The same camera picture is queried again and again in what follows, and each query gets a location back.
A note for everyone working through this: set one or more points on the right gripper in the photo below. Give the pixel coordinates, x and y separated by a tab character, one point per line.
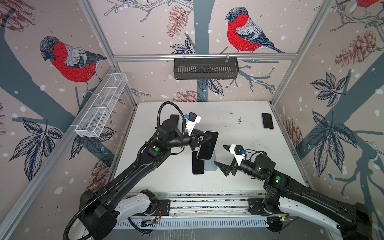
228	168

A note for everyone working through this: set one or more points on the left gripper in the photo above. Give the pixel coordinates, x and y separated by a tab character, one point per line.
194	139

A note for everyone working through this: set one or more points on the black phone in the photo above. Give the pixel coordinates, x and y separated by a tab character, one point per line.
205	152
267	121
175	118

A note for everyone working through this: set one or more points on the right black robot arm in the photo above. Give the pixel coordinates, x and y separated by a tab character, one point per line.
287	197

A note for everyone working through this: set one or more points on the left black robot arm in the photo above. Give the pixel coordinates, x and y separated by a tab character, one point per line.
150	156

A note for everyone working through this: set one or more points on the black hanging basket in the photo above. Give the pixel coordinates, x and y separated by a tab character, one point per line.
206	68

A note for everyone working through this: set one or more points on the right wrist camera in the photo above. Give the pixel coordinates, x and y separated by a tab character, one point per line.
238	152

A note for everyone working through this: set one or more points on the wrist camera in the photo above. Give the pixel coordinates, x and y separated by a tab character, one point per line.
191	120
238	152

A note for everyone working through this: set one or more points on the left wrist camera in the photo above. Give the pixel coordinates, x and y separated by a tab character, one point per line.
191	120

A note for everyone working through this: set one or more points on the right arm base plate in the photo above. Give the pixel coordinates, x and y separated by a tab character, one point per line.
257	207

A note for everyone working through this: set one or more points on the aluminium mounting rail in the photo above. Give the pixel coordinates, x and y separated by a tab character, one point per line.
182	206

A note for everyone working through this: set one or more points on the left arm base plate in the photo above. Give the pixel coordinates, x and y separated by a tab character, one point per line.
161	208

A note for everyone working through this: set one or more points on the white wire mesh basket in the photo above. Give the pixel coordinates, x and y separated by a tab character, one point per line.
99	112

